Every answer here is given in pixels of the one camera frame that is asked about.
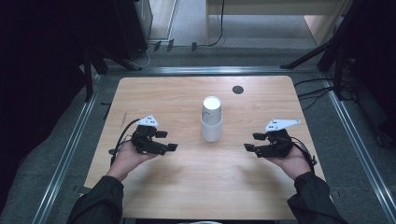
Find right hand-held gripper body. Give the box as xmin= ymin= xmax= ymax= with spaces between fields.
xmin=256 ymin=119 xmax=302 ymax=159

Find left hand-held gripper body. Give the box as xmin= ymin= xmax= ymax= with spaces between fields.
xmin=130 ymin=115 xmax=167 ymax=156

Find person's right hand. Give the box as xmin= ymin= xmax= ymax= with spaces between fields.
xmin=265 ymin=145 xmax=313 ymax=182

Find person's left hand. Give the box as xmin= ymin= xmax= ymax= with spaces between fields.
xmin=106 ymin=142 xmax=159 ymax=183

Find grey tape strip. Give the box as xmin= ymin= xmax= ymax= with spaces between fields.
xmin=326 ymin=188 xmax=341 ymax=200

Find black metal stand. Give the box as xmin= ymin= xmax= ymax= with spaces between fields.
xmin=81 ymin=46 xmax=144 ymax=103

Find black tripod stand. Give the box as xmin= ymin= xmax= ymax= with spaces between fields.
xmin=279 ymin=0 xmax=358 ymax=101

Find black cabinet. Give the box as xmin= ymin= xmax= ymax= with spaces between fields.
xmin=112 ymin=0 xmax=149 ymax=62

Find light wooden desk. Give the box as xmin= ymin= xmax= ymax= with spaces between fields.
xmin=205 ymin=0 xmax=354 ymax=47

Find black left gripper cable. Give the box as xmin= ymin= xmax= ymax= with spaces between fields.
xmin=109 ymin=118 xmax=141 ymax=166

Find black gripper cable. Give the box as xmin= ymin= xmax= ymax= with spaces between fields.
xmin=290 ymin=136 xmax=318 ymax=174
xmin=109 ymin=118 xmax=141 ymax=166

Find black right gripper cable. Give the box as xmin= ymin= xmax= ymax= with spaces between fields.
xmin=290 ymin=136 xmax=318 ymax=174

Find black floor cables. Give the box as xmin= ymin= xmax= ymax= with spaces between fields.
xmin=293 ymin=77 xmax=334 ymax=112

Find white floor cable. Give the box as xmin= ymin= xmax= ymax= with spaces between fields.
xmin=130 ymin=43 xmax=156 ymax=69

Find metal floor rail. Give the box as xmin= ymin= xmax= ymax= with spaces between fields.
xmin=32 ymin=74 xmax=102 ymax=224
xmin=321 ymin=73 xmax=396 ymax=224
xmin=106 ymin=65 xmax=321 ymax=76

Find black hanging cable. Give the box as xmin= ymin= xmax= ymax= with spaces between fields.
xmin=206 ymin=0 xmax=226 ymax=48

